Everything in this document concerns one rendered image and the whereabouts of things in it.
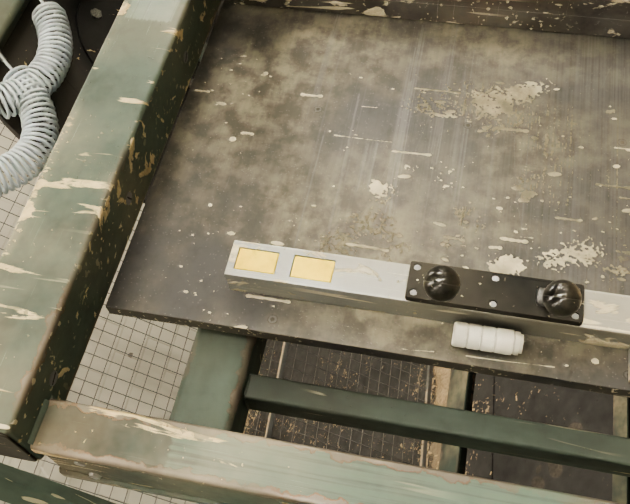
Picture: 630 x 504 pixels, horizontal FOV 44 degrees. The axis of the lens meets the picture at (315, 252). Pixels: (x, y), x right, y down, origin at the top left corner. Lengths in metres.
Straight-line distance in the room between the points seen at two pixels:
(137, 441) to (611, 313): 0.54
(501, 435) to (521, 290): 0.17
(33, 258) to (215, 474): 0.33
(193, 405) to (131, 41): 0.51
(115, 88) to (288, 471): 0.56
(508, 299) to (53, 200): 0.55
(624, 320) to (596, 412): 1.94
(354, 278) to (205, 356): 0.21
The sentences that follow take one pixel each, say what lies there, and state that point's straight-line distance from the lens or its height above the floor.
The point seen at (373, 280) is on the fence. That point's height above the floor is 1.54.
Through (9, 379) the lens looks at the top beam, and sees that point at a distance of 0.89.
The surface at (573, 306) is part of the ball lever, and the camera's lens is 0.81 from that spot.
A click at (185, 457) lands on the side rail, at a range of 0.86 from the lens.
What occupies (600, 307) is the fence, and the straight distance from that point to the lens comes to 0.94.
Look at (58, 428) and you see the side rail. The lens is 0.91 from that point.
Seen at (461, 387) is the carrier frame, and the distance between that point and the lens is 2.09.
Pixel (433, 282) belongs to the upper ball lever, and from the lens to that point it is 0.79.
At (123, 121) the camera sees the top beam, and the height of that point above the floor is 1.87.
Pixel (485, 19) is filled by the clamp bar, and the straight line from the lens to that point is 1.25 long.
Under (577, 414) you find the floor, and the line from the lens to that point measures 2.94.
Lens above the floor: 1.92
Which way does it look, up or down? 19 degrees down
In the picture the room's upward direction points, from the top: 65 degrees counter-clockwise
